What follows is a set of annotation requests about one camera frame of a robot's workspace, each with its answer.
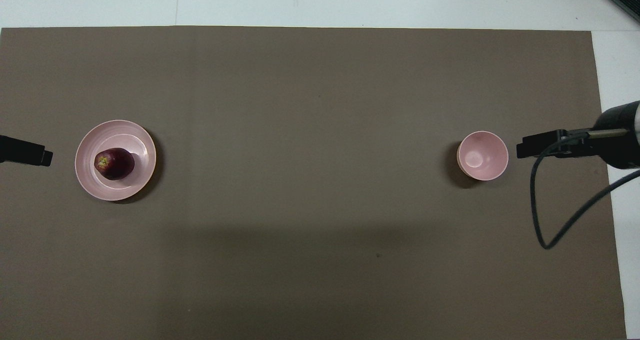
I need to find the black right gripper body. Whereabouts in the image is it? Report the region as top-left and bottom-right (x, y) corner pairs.
(550, 100), (637, 170)

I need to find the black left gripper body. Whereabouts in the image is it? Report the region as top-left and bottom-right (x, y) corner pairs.
(0, 134), (17, 164)

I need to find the dark red apple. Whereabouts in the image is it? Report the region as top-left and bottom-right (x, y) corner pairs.
(94, 147), (135, 181)

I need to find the pink bowl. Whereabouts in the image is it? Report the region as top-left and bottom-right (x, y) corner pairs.
(456, 130), (509, 182)

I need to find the pink plate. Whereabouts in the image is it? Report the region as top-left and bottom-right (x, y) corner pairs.
(75, 119), (157, 202)

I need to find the brown table mat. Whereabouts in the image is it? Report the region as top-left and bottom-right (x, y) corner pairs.
(0, 26), (627, 340)

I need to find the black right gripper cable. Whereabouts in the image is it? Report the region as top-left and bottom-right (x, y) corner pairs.
(529, 130), (640, 251)

